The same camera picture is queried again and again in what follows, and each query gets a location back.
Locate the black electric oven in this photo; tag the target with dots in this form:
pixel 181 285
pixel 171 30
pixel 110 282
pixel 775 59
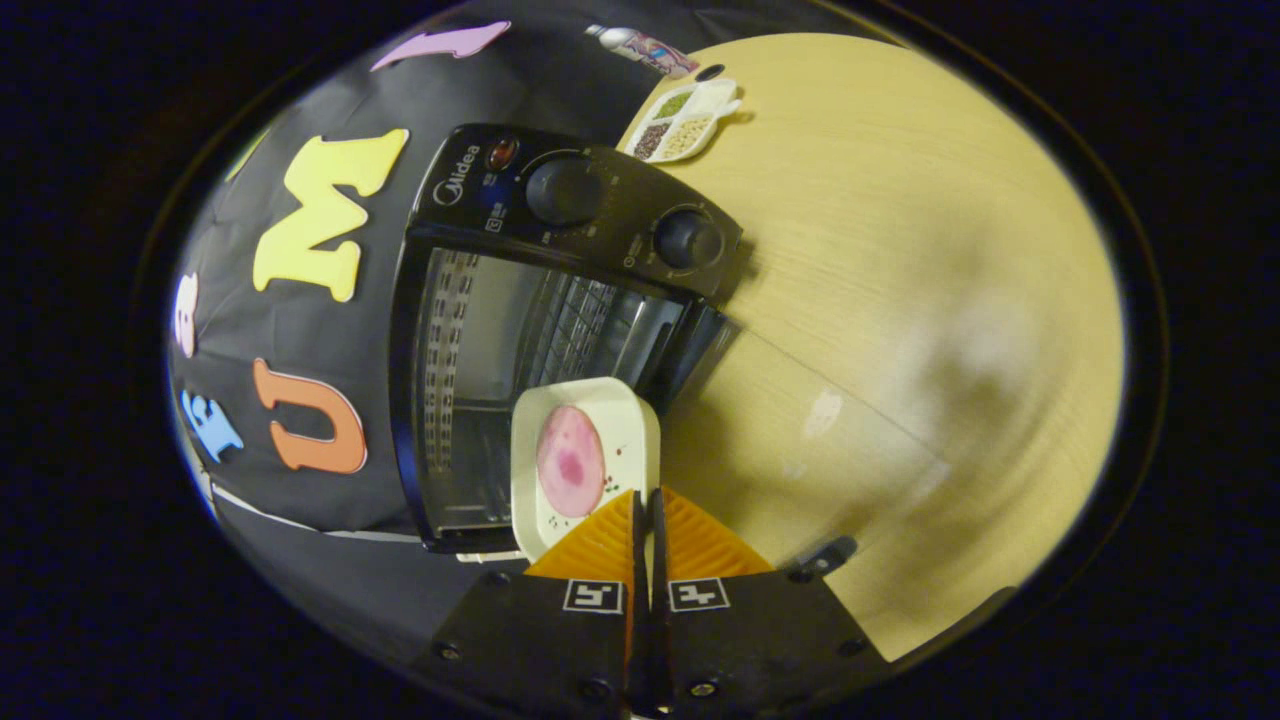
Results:
pixel 600 220

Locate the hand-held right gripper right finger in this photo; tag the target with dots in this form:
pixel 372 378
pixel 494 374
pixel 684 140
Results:
pixel 760 640

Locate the silver spray bottle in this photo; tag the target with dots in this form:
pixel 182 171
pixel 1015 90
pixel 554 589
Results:
pixel 645 48

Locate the white square food tray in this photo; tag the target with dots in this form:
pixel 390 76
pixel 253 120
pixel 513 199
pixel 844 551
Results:
pixel 630 420

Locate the pink ham slice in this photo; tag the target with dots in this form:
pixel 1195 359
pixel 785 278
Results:
pixel 570 460

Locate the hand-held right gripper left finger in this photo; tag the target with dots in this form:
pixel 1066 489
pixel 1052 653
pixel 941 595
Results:
pixel 540 640

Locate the small black round cap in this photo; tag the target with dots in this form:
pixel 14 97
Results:
pixel 710 72

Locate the white divided snack dish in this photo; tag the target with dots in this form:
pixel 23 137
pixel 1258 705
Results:
pixel 685 120

